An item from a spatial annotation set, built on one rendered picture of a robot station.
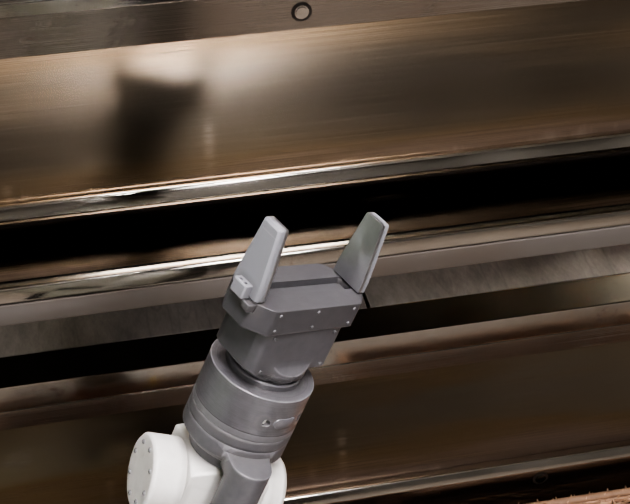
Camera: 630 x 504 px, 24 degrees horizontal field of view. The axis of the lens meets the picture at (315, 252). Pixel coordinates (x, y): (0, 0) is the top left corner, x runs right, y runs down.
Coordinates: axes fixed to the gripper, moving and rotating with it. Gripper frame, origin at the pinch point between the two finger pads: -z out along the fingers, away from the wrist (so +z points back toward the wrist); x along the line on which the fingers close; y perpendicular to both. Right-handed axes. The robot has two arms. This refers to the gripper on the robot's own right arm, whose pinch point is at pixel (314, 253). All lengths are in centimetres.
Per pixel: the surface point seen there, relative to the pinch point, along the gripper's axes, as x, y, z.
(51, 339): -28, 56, 55
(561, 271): -85, 28, 28
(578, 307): -81, 21, 28
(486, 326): -71, 26, 34
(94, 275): -14, 38, 30
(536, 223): -54, 17, 11
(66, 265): -16, 44, 34
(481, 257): -50, 18, 16
